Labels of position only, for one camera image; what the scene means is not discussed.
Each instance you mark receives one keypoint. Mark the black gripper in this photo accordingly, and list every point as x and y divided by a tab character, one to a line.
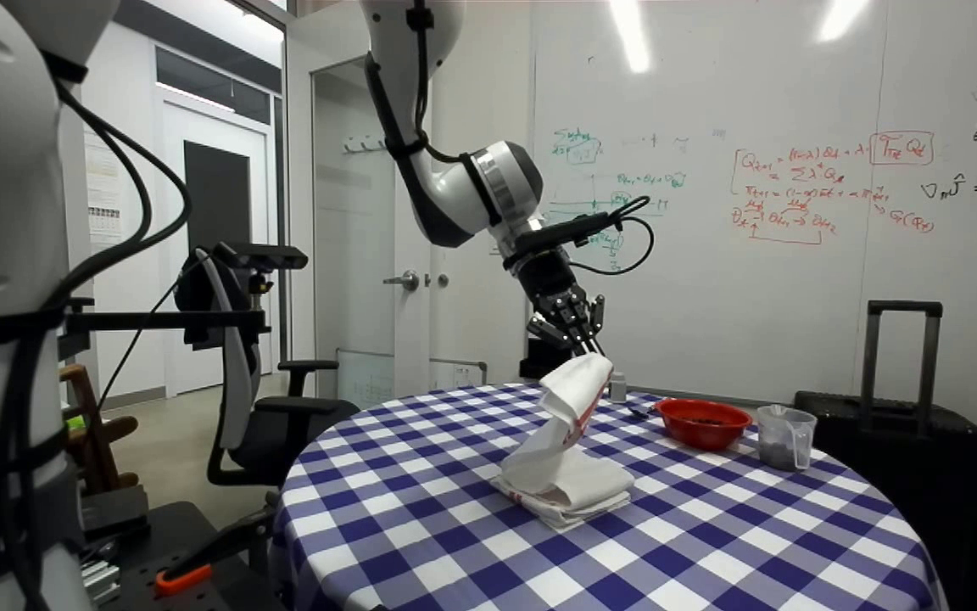
558	290

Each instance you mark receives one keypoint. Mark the white cloth with red stripes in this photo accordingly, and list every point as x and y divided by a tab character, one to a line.
560	477

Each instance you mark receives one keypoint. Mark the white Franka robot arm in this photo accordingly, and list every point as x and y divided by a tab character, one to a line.
459	190

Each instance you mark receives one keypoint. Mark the black box behind table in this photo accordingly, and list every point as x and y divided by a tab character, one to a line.
532	362

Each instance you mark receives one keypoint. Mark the red bowl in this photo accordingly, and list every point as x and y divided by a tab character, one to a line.
701	421

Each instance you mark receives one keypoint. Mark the white door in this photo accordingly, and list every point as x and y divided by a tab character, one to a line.
359	281

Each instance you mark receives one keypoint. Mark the clear plastic cup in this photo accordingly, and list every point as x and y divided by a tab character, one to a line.
786	440

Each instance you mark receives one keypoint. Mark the blue white checkered tablecloth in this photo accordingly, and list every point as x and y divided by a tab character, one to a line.
399	531

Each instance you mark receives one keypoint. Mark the black office chair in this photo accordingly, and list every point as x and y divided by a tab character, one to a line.
273	430

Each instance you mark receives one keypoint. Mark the brown wooden stand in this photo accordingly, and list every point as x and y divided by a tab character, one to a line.
92	436

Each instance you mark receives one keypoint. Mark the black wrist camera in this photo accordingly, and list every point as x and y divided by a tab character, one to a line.
577	228

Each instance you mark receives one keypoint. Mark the wall whiteboard with writing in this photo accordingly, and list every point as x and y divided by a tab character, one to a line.
736	316

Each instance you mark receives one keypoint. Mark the wall coat hooks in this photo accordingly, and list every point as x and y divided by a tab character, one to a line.
353	147

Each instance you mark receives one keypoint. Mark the black camera on mount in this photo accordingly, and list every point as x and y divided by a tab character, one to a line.
269	255

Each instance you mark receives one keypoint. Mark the black horizontal mount bar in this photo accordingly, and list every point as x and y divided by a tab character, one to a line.
149	319

